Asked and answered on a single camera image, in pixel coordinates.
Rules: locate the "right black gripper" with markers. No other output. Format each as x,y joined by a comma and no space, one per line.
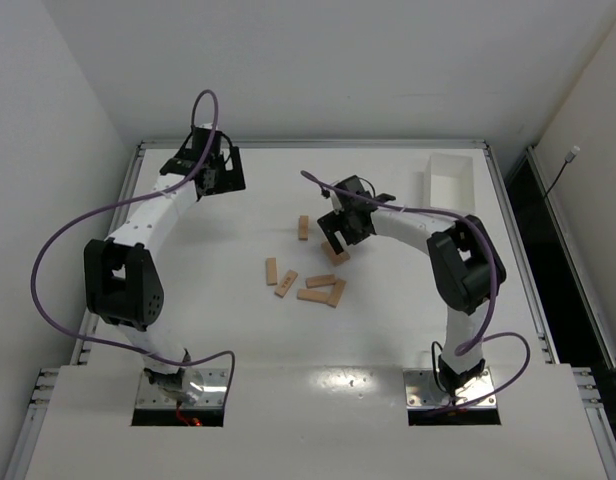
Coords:
339,223

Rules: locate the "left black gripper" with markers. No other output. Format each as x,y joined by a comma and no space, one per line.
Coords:
232,170

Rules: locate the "wood block two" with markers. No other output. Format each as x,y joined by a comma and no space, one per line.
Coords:
334,258

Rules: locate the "wood block one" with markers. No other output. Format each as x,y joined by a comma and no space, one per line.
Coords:
303,227

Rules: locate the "wood block seven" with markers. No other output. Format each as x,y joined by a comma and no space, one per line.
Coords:
311,295

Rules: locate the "white plastic box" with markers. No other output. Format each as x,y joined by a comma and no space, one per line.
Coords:
449,183

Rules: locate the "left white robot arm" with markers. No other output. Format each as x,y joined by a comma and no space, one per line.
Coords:
122,284

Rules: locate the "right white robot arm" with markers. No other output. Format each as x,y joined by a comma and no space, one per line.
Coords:
466,267

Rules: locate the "wood block three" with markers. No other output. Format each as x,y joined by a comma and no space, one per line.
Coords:
320,281

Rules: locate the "wood block four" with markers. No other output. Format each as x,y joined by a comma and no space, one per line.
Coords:
336,293

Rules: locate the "wood block five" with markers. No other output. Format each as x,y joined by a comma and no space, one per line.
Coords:
286,283

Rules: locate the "wood block six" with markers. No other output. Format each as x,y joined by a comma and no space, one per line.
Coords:
271,271

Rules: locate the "white front cover panel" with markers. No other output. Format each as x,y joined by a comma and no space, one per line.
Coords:
305,423

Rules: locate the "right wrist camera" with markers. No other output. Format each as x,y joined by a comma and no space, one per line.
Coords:
332,197

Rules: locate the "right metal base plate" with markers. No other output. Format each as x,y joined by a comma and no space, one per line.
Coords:
422,393

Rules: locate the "metal base plate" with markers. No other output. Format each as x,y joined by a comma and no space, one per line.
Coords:
422,393
194,388

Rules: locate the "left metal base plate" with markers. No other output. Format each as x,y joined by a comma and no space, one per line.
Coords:
194,388

